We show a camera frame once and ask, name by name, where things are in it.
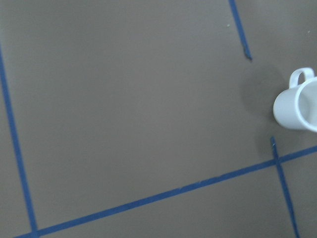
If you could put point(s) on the brown paper table cover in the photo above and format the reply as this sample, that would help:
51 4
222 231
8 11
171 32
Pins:
145 119

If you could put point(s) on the white plastic cup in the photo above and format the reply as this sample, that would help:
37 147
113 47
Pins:
296 107

